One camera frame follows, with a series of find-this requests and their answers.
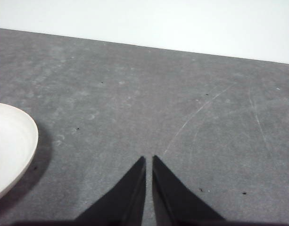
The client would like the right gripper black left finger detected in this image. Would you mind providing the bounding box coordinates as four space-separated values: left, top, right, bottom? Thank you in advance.
73 156 147 226

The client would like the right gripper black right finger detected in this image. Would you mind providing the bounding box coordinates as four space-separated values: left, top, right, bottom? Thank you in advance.
151 155 230 226

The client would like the white round plate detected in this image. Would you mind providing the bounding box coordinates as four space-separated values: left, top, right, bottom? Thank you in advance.
0 102 39 204

